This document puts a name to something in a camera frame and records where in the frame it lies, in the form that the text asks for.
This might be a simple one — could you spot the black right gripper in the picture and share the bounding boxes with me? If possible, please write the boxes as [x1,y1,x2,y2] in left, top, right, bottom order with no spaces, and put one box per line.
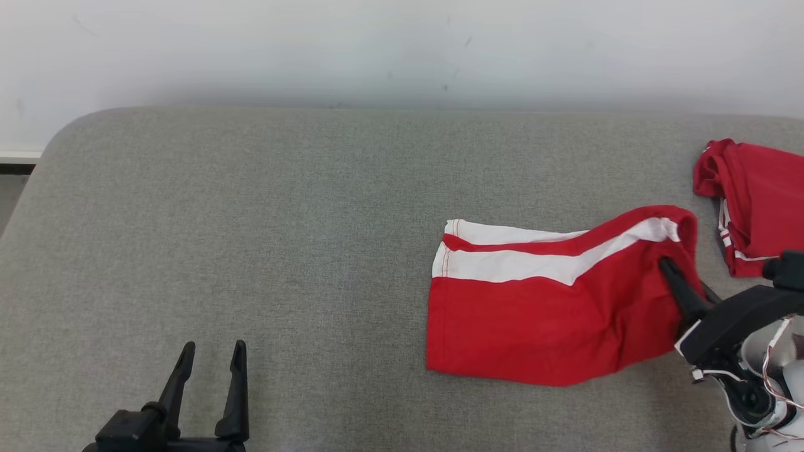
[658,257,804,369]

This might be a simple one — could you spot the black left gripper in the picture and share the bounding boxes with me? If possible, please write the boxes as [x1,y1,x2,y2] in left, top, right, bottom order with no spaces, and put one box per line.
[80,340,250,452]

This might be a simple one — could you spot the red white basketball jersey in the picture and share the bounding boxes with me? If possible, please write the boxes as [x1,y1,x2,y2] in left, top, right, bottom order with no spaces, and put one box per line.
[693,139,804,278]

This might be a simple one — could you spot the red shorts with white stripe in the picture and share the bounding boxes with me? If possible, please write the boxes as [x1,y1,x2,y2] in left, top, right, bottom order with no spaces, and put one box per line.
[425,205,700,387]

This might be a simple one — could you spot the thin red white wires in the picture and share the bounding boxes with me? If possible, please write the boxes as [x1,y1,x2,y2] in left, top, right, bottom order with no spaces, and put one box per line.
[757,317,804,441]

